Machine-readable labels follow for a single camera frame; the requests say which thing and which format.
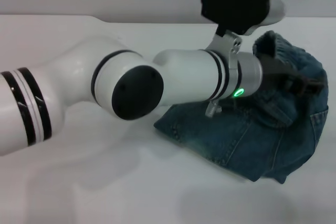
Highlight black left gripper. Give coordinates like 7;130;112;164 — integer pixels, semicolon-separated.
259;57;326;96

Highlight blue washed denim shorts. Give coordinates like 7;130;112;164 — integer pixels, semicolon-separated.
153;30;330;184

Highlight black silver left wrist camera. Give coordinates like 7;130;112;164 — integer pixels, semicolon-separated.
199;0;286;37

